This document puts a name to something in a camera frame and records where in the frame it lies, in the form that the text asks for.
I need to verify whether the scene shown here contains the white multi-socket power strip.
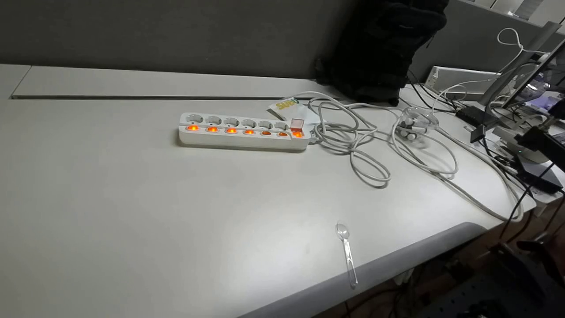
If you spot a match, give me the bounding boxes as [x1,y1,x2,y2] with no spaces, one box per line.
[176,109,312,153]

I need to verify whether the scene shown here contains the white yellow label card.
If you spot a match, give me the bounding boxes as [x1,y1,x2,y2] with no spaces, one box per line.
[266,95,312,121]

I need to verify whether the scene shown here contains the clear plastic spoon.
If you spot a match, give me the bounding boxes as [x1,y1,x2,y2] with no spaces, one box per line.
[334,222,362,291]

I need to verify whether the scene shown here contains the clear plastic wrapper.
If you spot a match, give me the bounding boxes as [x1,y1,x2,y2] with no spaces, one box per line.
[390,106,441,143]

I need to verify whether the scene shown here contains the black fabric bag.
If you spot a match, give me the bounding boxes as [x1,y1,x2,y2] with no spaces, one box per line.
[312,0,450,106]

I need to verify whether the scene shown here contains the white flat box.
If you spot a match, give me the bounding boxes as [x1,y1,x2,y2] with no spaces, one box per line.
[424,63,503,98]

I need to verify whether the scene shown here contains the grey metal stand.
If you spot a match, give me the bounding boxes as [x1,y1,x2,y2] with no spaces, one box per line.
[468,19,565,144]

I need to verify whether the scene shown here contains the black clamp device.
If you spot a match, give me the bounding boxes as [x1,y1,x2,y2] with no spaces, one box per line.
[514,125,565,166]

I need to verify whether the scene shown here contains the dark computer monitor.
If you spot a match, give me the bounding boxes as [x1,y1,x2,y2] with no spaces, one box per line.
[503,38,565,121]

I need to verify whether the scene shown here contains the white power strip cable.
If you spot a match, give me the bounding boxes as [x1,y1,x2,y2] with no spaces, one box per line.
[304,93,526,224]

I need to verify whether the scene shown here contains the grey table cable flap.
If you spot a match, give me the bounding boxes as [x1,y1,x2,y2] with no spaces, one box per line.
[9,63,332,100]

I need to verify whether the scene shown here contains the black cable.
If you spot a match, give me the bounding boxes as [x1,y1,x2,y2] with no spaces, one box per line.
[477,132,558,243]

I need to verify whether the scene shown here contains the thin white looped cable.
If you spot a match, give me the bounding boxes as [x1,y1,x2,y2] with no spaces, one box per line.
[494,24,526,61]

